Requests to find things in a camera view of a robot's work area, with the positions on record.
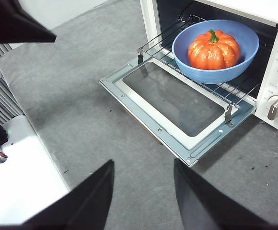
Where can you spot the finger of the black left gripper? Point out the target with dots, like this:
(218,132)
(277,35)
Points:
(14,28)

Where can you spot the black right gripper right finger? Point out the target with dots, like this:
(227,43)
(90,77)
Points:
(201,208)

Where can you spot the white Toshiba toaster oven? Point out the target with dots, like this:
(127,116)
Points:
(273,48)

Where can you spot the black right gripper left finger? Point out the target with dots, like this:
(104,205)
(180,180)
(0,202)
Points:
(86,206)

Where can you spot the orange pumpkin with green stem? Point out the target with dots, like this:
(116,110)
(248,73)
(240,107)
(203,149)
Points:
(213,55)

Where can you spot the blue ribbed bowl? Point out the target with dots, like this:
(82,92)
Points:
(213,75)

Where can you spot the grey ribbed panel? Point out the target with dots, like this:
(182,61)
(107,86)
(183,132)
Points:
(0,95)

